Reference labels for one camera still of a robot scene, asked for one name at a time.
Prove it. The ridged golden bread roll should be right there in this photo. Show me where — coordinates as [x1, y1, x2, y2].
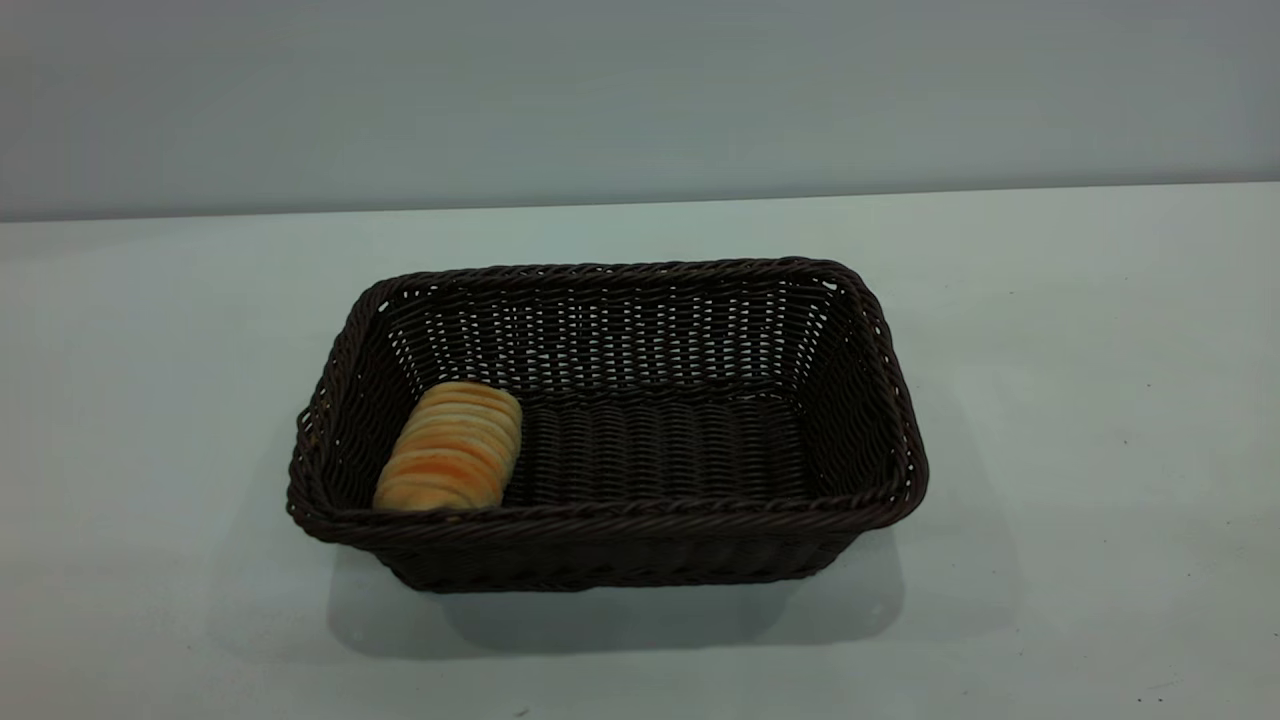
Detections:
[372, 381, 523, 513]

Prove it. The dark brown woven basket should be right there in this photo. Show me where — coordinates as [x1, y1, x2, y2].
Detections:
[287, 257, 929, 593]

